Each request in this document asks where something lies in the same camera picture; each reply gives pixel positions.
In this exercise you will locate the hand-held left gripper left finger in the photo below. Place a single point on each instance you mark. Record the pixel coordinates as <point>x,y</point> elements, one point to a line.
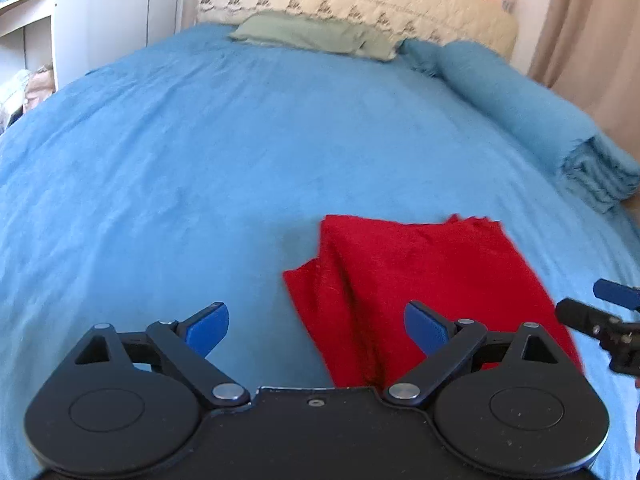
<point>207,330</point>

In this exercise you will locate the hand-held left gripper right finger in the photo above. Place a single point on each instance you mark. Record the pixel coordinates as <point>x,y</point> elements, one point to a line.
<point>425,327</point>

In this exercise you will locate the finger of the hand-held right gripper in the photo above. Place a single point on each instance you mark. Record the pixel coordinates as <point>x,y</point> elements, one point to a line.
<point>582,314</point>
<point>617,292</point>

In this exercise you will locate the red knit sweater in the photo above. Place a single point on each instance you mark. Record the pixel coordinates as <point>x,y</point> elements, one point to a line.
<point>420,280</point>

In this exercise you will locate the blue bedspread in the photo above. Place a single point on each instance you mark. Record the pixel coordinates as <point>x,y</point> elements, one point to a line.
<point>175,170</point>

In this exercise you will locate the folded blue duvet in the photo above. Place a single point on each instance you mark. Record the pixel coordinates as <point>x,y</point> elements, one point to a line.
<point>530,110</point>

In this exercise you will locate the beige curtain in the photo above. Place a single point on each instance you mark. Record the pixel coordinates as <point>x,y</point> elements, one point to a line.
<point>590,35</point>

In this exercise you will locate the beige bag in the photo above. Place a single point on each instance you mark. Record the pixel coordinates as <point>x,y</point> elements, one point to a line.
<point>41,85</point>

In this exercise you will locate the white plastic bag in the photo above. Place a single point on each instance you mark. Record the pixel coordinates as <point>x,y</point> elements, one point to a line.
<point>14,97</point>

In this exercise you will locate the green pillow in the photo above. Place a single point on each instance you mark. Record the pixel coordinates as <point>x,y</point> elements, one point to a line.
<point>310,35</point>

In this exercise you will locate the white wardrobe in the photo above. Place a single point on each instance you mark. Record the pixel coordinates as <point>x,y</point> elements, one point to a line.
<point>135,5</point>

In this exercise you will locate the white shelf unit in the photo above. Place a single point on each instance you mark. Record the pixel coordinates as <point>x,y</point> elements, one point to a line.
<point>27,25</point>

